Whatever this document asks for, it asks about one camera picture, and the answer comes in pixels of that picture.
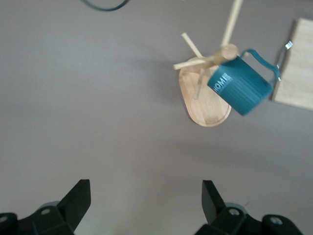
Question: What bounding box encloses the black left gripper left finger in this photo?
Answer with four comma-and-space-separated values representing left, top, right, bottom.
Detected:
0, 179, 91, 235

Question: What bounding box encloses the teal ribbed mug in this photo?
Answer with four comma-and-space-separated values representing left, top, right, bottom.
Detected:
207, 48, 282, 117

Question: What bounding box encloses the black looped cable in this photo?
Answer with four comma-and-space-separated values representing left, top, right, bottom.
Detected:
80, 0, 128, 12

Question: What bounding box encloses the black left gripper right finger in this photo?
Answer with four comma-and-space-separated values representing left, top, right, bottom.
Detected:
193, 180, 304, 235

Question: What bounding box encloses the wooden cutting board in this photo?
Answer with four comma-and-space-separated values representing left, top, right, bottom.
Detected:
269, 18, 313, 112

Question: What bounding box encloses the wooden mug tree stand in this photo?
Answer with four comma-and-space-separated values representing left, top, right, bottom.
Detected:
173, 0, 244, 127

